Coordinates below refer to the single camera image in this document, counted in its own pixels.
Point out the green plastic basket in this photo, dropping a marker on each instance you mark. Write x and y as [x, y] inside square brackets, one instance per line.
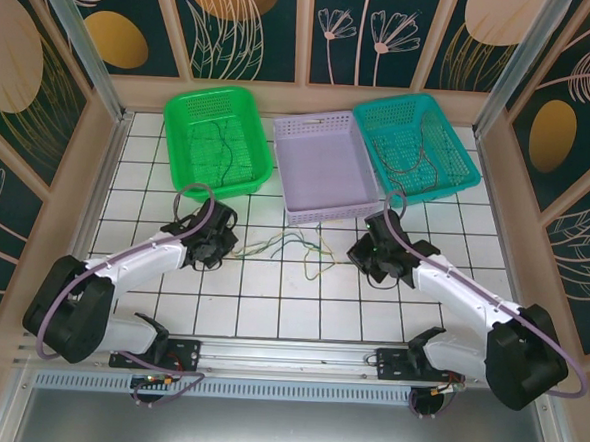
[180, 124]

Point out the aluminium table edge rail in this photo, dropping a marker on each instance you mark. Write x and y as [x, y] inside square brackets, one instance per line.
[102, 184]
[491, 193]

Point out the grey metal shelf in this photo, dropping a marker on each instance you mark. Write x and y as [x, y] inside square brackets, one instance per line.
[282, 430]

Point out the lilac plastic basket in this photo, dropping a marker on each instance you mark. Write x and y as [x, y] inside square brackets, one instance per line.
[323, 162]

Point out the aluminium mounting rail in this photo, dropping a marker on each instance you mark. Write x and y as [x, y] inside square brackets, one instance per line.
[286, 358]

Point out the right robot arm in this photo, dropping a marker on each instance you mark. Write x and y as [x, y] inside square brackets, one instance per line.
[521, 365]

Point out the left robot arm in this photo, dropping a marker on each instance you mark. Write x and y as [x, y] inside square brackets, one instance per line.
[147, 267]

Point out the teal plastic basket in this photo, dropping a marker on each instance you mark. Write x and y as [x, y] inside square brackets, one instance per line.
[459, 161]

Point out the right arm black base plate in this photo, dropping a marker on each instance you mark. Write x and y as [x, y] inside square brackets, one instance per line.
[391, 367]

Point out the aluminium corner post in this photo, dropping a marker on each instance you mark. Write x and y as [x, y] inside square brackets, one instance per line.
[83, 43]
[517, 69]

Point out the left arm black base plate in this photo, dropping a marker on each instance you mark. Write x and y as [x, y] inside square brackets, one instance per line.
[181, 354]

